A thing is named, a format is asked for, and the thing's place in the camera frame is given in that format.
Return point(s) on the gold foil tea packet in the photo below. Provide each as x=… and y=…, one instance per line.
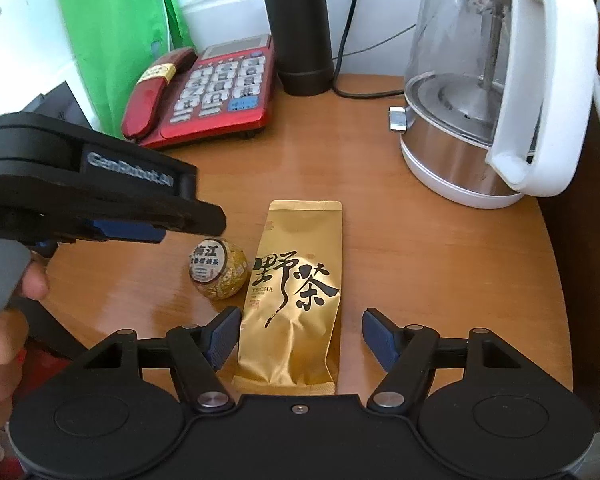
x=290, y=340

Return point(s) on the red desk telephone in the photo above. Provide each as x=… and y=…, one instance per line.
x=220, y=87

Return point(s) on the black thermos bottle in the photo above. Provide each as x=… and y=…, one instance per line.
x=297, y=30

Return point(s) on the glass electric kettle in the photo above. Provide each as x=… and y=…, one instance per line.
x=455, y=160

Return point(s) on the green plastic bag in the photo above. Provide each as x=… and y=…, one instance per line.
x=115, y=35

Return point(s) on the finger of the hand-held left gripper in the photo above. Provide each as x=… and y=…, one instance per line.
x=130, y=231
x=207, y=219

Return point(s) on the round foil-wrapped tea ball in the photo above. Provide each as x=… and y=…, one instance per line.
x=219, y=282

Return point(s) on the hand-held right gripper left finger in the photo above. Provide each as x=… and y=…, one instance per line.
x=223, y=341

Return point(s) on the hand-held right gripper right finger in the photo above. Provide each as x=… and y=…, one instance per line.
x=380, y=341

